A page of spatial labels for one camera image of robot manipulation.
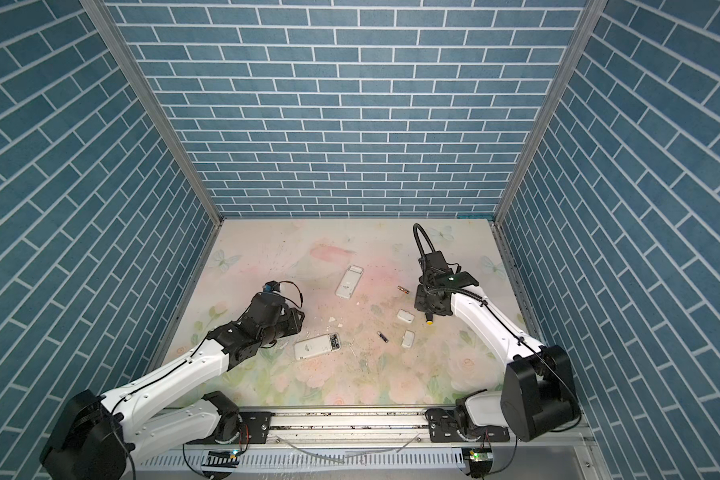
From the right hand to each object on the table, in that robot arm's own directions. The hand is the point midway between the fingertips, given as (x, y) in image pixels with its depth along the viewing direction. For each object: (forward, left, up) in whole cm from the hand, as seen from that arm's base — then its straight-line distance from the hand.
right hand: (422, 299), depth 86 cm
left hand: (-7, +34, -1) cm, 34 cm away
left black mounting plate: (-35, +41, -9) cm, 55 cm away
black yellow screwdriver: (-1, -3, -8) cm, 9 cm away
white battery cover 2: (-8, +3, -10) cm, 13 cm away
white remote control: (+10, +24, -9) cm, 28 cm away
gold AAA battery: (+10, +5, -11) cm, 15 cm away
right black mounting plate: (-30, -6, -10) cm, 32 cm away
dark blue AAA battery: (-8, +11, -9) cm, 17 cm away
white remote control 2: (-13, +30, -9) cm, 34 cm away
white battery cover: (-1, +4, -10) cm, 11 cm away
